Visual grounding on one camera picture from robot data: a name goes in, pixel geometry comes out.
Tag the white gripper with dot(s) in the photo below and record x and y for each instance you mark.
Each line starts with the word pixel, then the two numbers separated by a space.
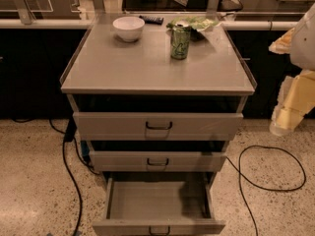
pixel 304 44

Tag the grey bottom drawer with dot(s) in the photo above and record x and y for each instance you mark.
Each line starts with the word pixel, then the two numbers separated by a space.
pixel 164 204

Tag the grey drawer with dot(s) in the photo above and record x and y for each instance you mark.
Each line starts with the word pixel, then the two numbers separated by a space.
pixel 164 204
pixel 157 161
pixel 141 126

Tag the grey drawer cabinet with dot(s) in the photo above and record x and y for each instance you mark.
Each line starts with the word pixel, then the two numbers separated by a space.
pixel 110 75

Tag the grey middle drawer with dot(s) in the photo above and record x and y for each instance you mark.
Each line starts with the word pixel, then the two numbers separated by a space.
pixel 157 161

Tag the grey top drawer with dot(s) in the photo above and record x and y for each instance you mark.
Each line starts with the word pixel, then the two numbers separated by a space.
pixel 141 126

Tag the green chip bag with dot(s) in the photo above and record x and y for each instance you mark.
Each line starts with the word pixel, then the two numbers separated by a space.
pixel 197 23

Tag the green soda can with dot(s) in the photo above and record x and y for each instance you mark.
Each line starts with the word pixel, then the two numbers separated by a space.
pixel 179 40

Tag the black remote control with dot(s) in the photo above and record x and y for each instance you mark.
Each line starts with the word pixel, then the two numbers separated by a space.
pixel 152 20

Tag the white ceramic bowl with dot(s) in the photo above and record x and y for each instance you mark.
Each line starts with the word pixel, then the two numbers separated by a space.
pixel 129 28

